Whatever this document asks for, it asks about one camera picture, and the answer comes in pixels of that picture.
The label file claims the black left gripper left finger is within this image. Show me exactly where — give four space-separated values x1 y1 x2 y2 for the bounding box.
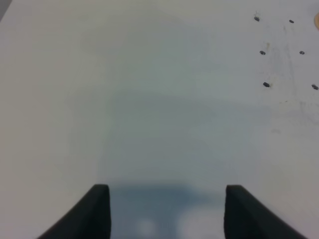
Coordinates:
40 184 111 239

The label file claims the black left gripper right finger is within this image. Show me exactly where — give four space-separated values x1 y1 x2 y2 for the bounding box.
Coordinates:
223 185 305 239

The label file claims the orange far cup coaster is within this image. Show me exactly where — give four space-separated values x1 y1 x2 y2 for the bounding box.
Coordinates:
314 13 319 30

